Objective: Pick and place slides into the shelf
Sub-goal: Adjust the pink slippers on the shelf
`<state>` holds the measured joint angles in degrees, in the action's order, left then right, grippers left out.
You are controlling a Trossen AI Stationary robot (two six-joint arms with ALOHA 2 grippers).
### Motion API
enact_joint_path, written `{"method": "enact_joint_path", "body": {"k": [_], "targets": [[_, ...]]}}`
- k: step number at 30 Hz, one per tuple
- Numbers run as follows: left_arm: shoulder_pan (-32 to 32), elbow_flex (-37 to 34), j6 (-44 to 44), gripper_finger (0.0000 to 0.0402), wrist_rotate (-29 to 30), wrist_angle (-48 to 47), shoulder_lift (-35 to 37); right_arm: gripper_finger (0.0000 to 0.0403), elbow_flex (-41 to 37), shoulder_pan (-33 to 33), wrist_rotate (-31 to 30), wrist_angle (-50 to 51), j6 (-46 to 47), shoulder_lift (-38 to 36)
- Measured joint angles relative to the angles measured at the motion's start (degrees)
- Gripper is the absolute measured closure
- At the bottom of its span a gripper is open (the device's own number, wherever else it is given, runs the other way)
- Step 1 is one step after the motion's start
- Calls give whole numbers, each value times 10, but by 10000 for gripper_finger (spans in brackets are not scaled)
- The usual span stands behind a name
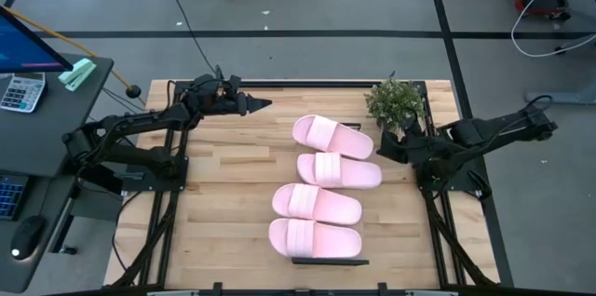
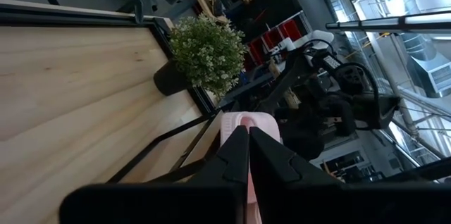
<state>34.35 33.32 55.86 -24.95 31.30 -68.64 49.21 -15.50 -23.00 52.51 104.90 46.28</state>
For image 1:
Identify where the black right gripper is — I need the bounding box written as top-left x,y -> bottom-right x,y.
375,121 -> 462,169

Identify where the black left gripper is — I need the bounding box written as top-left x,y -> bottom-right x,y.
181,74 -> 274,119

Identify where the pink foam slide sandal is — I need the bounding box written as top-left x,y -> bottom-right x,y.
267,217 -> 363,260
296,151 -> 384,190
291,114 -> 375,161
271,182 -> 363,226

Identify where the green plant black pot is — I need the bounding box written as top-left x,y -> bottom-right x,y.
364,76 -> 427,133

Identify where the grey chair base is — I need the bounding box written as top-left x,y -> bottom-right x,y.
525,33 -> 596,106

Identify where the mint green stapler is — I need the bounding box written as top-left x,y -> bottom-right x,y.
58,58 -> 98,93

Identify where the yellow rod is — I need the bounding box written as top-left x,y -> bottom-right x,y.
3,6 -> 136,95

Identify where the black desk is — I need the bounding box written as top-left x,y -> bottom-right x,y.
0,53 -> 115,295

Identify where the grey calculator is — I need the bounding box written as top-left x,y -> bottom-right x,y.
0,72 -> 47,114

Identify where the blue screen desk monitor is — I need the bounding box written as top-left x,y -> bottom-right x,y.
0,5 -> 75,74

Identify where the black keyboard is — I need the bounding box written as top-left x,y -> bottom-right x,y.
0,173 -> 30,222

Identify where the black computer mouse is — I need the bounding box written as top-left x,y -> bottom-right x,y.
9,214 -> 47,262

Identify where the black metal table frame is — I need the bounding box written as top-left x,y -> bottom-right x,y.
104,79 -> 516,296

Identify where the black floor cable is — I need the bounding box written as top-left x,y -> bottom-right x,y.
157,0 -> 221,78

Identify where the long white floor cable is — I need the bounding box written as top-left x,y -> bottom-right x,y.
510,0 -> 596,59

